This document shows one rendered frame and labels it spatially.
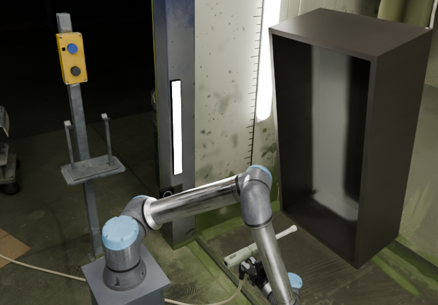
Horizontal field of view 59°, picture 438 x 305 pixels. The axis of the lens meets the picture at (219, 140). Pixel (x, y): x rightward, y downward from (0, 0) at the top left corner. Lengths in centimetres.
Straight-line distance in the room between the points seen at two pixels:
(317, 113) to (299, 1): 79
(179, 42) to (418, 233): 202
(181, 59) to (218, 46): 25
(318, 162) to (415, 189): 79
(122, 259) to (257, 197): 63
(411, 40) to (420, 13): 128
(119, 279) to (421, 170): 219
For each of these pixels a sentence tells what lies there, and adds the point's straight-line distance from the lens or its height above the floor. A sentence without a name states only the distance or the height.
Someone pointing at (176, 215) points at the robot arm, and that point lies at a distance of 174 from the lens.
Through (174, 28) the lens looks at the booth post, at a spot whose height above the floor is 156.
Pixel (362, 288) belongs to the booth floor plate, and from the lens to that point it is 281.
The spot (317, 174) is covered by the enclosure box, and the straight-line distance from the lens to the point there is 267.
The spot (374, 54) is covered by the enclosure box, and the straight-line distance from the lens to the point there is 156.
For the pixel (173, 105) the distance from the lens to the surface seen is 232.
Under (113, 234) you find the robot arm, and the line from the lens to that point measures 169.
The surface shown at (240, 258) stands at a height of 54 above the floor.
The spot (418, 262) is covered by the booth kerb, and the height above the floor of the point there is 11.
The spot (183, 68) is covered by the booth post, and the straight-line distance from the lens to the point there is 231.
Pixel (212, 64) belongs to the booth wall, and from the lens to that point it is 241.
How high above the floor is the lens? 197
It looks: 26 degrees down
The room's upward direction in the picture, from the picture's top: 2 degrees clockwise
